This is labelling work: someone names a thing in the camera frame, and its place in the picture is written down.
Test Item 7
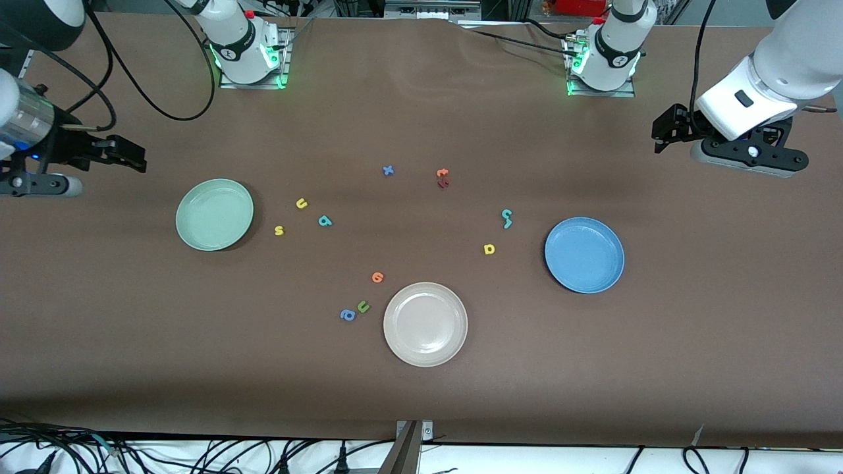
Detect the green plate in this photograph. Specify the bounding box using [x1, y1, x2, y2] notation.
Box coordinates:
[176, 178, 255, 252]

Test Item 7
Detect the blue plate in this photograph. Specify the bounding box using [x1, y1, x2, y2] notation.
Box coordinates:
[544, 217, 626, 294]

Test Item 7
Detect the red box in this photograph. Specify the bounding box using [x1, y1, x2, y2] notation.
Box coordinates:
[555, 0, 608, 16]

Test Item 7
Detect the grey metal box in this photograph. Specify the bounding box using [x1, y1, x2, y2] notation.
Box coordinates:
[384, 0, 481, 19]

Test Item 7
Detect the beige plate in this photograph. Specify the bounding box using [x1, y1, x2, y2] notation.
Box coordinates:
[383, 282, 469, 367]

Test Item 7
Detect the brown paper table cover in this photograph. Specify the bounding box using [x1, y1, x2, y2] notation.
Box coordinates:
[0, 12, 843, 448]

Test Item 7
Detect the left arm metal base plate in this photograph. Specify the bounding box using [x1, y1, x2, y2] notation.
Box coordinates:
[565, 33, 636, 98]

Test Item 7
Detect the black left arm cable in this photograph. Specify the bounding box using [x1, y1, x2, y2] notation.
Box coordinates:
[689, 0, 719, 113]

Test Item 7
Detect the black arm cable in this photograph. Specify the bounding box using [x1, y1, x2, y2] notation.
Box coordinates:
[0, 0, 218, 132]
[689, 0, 719, 113]

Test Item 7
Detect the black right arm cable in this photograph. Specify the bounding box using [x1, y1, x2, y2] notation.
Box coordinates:
[0, 0, 218, 132]

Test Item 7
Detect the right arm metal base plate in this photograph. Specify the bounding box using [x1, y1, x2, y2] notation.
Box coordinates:
[219, 26, 292, 90]

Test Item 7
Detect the thin black tabletop cable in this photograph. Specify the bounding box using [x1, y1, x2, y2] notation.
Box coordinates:
[461, 18, 584, 59]

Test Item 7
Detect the black looped cable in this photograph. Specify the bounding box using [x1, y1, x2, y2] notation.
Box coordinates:
[684, 446, 748, 474]

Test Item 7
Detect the aluminium profile post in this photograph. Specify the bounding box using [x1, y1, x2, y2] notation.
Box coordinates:
[379, 420, 435, 474]

